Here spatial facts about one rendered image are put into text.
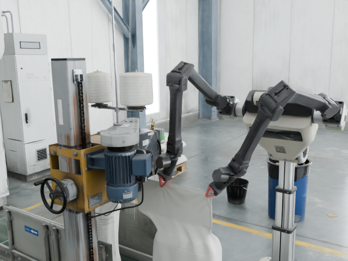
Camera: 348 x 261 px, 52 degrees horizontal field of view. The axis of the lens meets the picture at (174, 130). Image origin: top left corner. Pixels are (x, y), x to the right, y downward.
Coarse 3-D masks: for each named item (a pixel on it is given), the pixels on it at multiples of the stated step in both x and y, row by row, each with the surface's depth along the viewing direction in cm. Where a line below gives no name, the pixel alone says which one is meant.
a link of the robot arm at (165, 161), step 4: (180, 148) 188; (168, 152) 193; (180, 152) 189; (160, 156) 186; (164, 156) 186; (168, 156) 188; (172, 156) 189; (176, 156) 189; (180, 156) 191; (156, 160) 188; (160, 160) 186; (164, 160) 186; (168, 160) 188; (156, 164) 188; (160, 164) 186; (164, 164) 186; (168, 164) 188; (160, 168) 187
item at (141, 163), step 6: (138, 156) 168; (144, 156) 168; (150, 156) 172; (132, 162) 166; (138, 162) 165; (144, 162) 164; (150, 162) 172; (132, 168) 166; (138, 168) 166; (144, 168) 165; (150, 168) 172; (132, 174) 167; (138, 174) 166; (144, 174) 166
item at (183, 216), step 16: (144, 192) 209; (160, 192) 202; (176, 192) 195; (192, 192) 189; (144, 208) 211; (160, 208) 204; (176, 208) 197; (192, 208) 191; (208, 208) 186; (160, 224) 202; (176, 224) 197; (192, 224) 193; (208, 224) 187; (160, 240) 198; (176, 240) 192; (192, 240) 187; (208, 240) 185; (160, 256) 199; (176, 256) 192; (192, 256) 186; (208, 256) 184
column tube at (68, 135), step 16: (64, 64) 163; (80, 64) 169; (64, 80) 165; (64, 96) 167; (64, 112) 169; (64, 128) 171; (80, 128) 173; (64, 144) 173; (80, 144) 174; (64, 160) 175; (64, 224) 184; (80, 224) 179; (80, 240) 180; (96, 240) 189; (80, 256) 181; (96, 256) 190
